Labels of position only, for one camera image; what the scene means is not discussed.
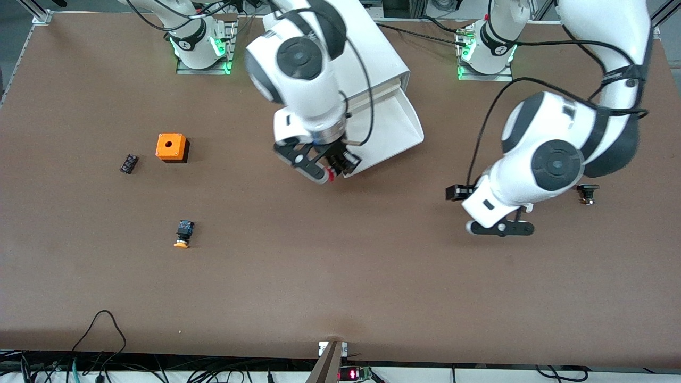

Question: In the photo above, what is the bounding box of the white drawer cabinet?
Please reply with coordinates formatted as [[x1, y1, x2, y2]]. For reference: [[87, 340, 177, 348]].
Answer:
[[263, 0, 411, 115]]

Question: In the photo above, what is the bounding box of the black cable behind cabinet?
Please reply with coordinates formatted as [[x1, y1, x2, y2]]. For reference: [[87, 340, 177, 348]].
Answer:
[[375, 19, 469, 48]]

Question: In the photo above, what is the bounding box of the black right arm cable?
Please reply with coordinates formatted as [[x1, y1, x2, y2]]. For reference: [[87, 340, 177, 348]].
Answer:
[[269, 8, 375, 147]]

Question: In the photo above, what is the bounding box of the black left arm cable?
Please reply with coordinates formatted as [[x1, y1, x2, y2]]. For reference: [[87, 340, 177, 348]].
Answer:
[[466, 32, 650, 187]]

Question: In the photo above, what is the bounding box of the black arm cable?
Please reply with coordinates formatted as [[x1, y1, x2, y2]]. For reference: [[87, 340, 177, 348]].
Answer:
[[466, 32, 650, 187], [269, 8, 375, 147]]

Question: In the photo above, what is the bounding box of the orange box with hole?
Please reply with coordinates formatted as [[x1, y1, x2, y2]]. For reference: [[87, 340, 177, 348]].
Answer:
[[155, 132, 190, 164]]

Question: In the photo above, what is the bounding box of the black looped cable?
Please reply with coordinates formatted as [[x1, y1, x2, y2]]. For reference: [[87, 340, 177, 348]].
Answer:
[[71, 310, 128, 373]]

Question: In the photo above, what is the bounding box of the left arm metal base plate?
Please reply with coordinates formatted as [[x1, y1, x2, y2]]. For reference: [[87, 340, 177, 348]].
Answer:
[[456, 24, 514, 82]]

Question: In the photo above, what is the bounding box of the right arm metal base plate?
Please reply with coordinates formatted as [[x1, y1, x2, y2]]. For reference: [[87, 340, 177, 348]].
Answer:
[[175, 20, 238, 76]]

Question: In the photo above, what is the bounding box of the device with red display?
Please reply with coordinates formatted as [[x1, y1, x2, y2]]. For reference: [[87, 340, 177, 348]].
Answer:
[[339, 365, 373, 383]]

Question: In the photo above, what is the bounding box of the grey metal beam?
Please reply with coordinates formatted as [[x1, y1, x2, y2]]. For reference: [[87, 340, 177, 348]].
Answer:
[[305, 340, 344, 383]]

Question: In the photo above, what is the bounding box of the white top drawer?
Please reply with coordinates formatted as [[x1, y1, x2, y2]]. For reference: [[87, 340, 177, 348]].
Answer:
[[340, 85, 426, 179]]

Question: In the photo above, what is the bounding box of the yellow push button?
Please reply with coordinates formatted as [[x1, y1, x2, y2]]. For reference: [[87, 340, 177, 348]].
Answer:
[[173, 219, 195, 250]]

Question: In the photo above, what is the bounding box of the black switch component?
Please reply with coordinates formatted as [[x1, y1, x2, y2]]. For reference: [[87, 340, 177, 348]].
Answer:
[[577, 183, 601, 206]]

